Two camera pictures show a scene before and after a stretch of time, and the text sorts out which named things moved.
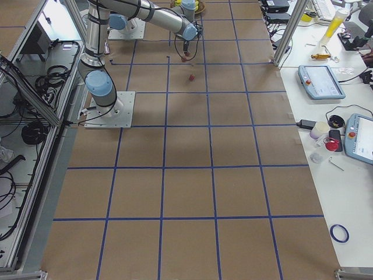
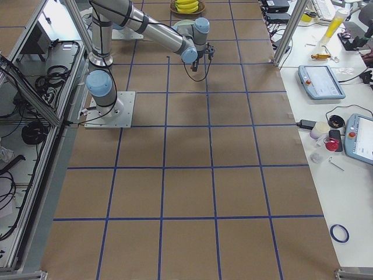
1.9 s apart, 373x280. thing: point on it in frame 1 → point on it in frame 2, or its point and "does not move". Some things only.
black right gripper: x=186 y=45 → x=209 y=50
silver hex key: x=335 y=164 does not move
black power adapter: x=307 y=124 does not move
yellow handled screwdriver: x=320 y=56 does not move
